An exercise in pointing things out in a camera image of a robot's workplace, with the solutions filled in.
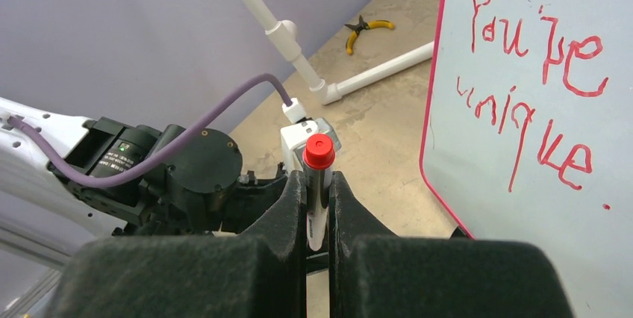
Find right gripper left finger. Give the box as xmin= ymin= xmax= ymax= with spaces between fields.
xmin=46 ymin=171 xmax=307 ymax=317

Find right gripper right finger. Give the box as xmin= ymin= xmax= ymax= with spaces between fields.
xmin=329 ymin=172 xmax=573 ymax=317

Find aluminium extrusion frame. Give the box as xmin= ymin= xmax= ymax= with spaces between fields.
xmin=1 ymin=217 xmax=72 ymax=317

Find white PVC pipe frame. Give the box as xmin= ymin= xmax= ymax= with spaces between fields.
xmin=241 ymin=0 xmax=434 ymax=105

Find red whiteboard marker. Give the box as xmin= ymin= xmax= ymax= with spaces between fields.
xmin=302 ymin=134 xmax=336 ymax=252

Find yellow-handled pliers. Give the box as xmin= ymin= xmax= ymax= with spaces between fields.
xmin=344 ymin=15 xmax=395 ymax=55

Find red-framed whiteboard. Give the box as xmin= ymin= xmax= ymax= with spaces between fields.
xmin=420 ymin=0 xmax=632 ymax=317

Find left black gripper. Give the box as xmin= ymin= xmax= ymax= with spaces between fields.
xmin=212 ymin=162 xmax=287 ymax=234

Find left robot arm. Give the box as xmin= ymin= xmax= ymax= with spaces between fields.
xmin=1 ymin=99 xmax=287 ymax=237

